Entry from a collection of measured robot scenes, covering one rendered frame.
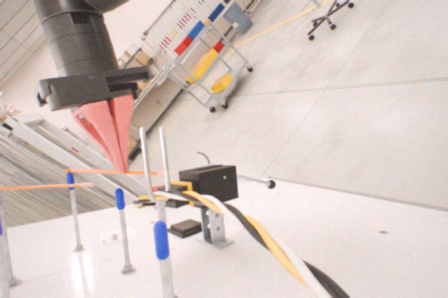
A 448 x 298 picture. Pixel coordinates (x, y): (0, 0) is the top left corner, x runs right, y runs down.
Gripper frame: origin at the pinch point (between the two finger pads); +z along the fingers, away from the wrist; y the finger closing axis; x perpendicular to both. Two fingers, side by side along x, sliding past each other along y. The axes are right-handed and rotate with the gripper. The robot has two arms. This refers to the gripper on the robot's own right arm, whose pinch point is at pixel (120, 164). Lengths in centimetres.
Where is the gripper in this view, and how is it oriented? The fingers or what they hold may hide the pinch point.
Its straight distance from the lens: 32.4
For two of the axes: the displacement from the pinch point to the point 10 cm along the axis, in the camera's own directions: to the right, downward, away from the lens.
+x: -5.9, 0.4, 8.0
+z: 2.6, 9.6, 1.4
